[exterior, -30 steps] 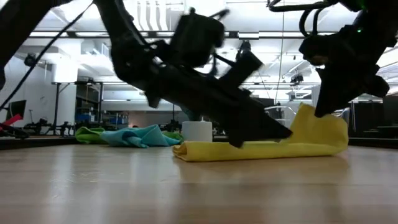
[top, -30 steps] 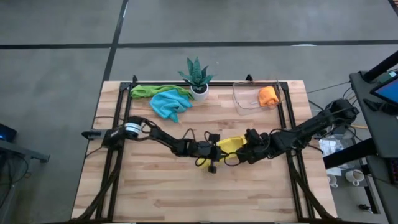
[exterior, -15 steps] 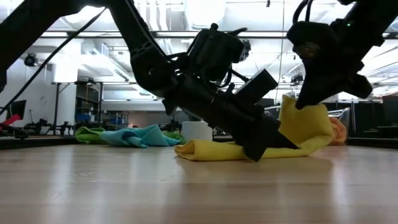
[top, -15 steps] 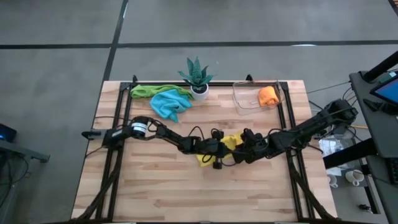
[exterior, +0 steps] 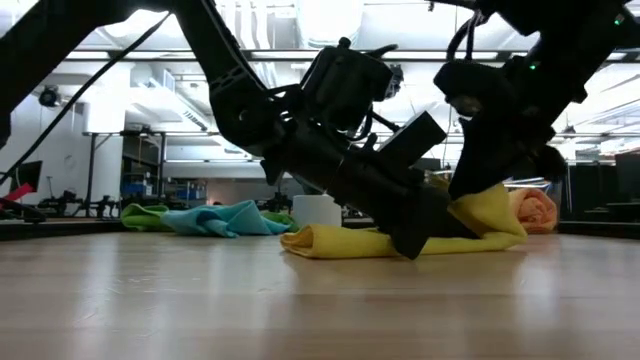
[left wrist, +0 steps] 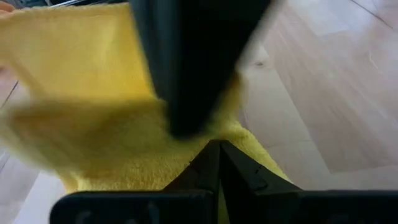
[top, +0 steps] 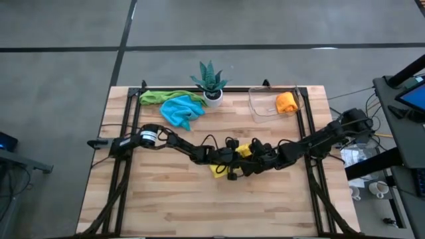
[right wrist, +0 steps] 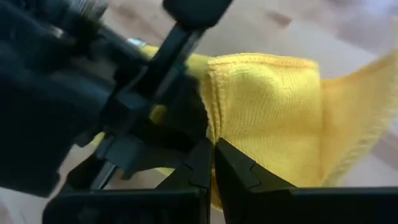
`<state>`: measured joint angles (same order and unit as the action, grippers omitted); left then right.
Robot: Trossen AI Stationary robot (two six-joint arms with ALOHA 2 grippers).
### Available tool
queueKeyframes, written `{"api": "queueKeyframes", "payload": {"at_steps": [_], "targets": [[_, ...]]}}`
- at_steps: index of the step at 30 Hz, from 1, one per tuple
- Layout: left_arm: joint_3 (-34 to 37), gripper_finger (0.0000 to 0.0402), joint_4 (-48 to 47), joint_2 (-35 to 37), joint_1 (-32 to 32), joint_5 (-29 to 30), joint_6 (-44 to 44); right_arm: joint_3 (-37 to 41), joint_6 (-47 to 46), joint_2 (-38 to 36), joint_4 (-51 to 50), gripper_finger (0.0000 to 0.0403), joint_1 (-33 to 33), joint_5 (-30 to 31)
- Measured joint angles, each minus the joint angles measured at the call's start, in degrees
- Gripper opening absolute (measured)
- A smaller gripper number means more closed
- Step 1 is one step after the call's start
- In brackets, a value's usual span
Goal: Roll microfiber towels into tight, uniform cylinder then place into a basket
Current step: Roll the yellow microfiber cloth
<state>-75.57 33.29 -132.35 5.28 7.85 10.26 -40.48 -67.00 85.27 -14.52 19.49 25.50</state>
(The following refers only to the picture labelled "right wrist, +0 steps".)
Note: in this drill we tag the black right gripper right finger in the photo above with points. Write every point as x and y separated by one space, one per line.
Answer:
248 180

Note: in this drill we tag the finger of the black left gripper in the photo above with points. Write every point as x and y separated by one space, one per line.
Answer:
196 12
180 115

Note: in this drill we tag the yellow microfiber towel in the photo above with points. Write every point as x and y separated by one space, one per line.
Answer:
264 118

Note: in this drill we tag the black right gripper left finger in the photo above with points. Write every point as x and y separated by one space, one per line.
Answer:
192 177

